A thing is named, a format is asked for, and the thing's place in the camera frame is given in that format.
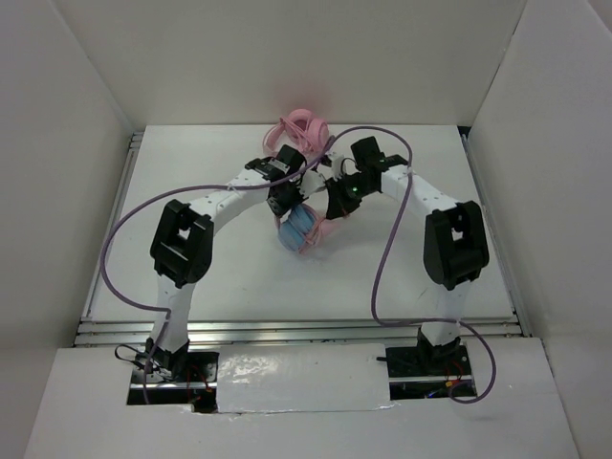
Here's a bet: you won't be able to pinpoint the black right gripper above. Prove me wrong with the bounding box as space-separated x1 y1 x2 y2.
327 171 377 220

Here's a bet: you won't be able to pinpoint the blue pink cat-ear headphones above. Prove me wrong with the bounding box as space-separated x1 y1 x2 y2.
275 204 338 254

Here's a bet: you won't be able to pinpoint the pink headphone audio cable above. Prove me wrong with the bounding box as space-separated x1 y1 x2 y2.
298 209 345 253

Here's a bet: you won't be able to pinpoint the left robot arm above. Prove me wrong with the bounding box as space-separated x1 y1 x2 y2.
145 145 306 382

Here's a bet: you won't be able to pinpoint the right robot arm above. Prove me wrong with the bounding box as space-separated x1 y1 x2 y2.
326 137 490 375

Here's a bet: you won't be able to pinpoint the white foil-taped cover panel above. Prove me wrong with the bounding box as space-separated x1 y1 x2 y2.
216 343 392 414

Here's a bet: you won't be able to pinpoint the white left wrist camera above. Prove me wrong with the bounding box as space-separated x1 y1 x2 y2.
298 170 326 199

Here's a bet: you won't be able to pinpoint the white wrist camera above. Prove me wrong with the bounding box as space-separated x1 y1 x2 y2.
320 151 346 181
298 170 326 199

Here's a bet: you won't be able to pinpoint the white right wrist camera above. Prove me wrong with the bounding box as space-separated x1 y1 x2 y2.
320 151 346 181

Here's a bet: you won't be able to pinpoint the pink wired headphones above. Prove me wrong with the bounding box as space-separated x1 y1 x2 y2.
262 108 330 157

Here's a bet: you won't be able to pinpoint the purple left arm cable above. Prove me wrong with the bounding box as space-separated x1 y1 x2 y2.
99 157 326 403

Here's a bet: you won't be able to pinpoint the aluminium rail frame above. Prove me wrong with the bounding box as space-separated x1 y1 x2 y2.
75 125 527 347

